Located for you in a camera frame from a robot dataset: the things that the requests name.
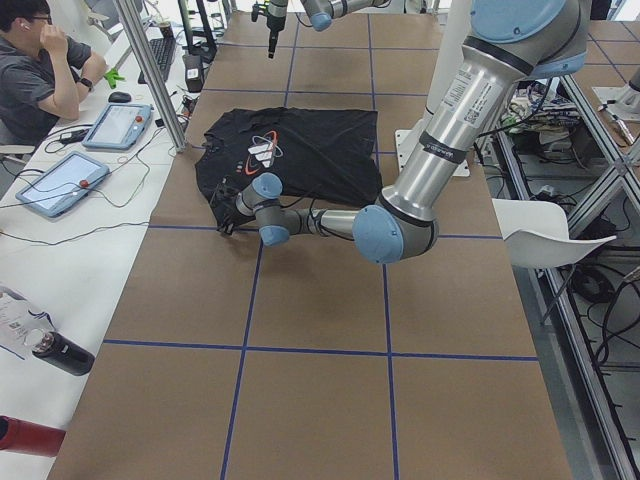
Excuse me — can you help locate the far blue teach pendant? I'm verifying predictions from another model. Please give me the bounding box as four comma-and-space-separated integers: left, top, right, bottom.
81, 103, 153, 151

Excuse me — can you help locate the black keyboard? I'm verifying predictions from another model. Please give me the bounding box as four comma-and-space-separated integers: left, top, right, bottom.
149, 37, 176, 82

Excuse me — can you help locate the white plastic chair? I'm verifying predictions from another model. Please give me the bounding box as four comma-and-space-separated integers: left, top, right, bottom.
492, 198, 616, 269

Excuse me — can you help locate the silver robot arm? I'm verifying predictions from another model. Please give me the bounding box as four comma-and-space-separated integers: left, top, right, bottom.
212, 1, 591, 264
250, 0, 389, 59

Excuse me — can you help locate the aluminium frame post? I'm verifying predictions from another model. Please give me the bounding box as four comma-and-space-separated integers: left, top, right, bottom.
114, 0, 186, 153

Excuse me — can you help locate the green plastic toy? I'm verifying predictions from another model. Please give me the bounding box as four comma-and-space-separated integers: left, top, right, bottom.
103, 68, 126, 90

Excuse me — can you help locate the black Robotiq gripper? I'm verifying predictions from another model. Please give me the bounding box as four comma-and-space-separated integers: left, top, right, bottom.
251, 1, 286, 59

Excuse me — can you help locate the black computer mouse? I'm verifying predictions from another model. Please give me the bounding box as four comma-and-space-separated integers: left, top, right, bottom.
108, 91, 132, 103

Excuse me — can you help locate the red cylinder bottle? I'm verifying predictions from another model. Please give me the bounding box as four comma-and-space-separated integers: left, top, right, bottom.
1, 416, 66, 457

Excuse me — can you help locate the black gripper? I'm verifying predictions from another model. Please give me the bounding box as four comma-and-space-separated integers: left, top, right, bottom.
209, 182, 239, 235

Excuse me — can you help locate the near blue teach pendant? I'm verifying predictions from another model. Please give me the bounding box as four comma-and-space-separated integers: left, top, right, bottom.
15, 151, 111, 218

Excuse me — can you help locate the black water bottle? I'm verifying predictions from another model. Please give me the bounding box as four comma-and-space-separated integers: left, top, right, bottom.
24, 329, 95, 376

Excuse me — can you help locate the blue teach pendant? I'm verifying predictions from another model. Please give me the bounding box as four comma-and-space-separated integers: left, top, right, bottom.
15, 151, 111, 218
81, 103, 153, 151

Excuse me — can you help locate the seated person in grey shirt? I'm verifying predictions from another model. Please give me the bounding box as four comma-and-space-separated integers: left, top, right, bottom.
1, 1, 107, 146

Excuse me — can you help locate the black box with label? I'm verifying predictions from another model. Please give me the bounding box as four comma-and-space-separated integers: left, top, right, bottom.
182, 54, 204, 93

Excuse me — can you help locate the black graphic t-shirt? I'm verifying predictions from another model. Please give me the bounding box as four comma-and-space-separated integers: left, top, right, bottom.
195, 107, 382, 207

